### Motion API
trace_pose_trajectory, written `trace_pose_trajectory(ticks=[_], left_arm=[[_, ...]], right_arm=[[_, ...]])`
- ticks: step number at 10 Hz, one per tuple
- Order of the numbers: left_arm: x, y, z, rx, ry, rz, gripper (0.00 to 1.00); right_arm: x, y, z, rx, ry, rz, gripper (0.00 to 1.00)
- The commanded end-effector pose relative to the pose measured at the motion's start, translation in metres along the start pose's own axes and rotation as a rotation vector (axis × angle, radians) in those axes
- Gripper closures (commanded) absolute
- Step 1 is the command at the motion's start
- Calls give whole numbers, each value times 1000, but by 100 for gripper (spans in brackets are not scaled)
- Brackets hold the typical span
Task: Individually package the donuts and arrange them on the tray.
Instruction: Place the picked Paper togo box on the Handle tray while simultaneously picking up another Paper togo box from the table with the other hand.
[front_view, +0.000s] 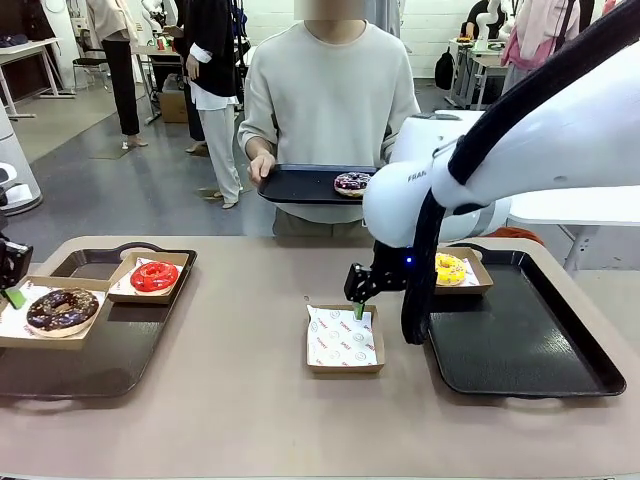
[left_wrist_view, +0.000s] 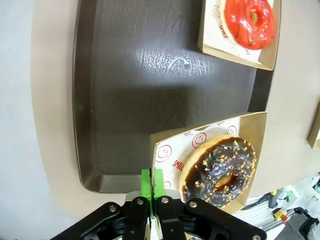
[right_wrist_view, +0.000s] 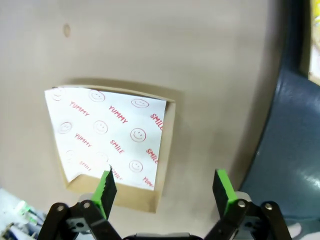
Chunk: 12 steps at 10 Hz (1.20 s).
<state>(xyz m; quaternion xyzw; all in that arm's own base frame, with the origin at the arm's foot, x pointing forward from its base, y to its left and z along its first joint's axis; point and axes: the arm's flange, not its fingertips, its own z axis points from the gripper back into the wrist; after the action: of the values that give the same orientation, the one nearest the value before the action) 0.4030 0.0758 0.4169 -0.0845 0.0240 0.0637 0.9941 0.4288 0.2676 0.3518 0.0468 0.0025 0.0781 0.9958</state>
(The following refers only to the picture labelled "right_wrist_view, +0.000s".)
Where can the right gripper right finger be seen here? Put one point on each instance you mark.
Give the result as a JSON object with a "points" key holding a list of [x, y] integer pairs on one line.
{"points": [[227, 200]]}

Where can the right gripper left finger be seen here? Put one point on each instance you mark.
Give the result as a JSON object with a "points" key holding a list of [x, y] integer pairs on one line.
{"points": [[100, 200]]}

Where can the brown cardboard donut box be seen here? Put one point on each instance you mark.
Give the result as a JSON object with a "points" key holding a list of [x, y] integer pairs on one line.
{"points": [[170, 150]]}

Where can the white red-printed paper liner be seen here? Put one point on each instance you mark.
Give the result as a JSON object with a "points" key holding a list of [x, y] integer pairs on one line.
{"points": [[105, 135], [315, 62]]}

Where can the yellow sprinkled donut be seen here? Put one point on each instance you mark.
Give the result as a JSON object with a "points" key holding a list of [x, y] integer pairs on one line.
{"points": [[317, 25]]}

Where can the large black serving tray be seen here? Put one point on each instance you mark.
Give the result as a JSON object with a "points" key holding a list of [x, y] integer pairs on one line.
{"points": [[287, 137]]}

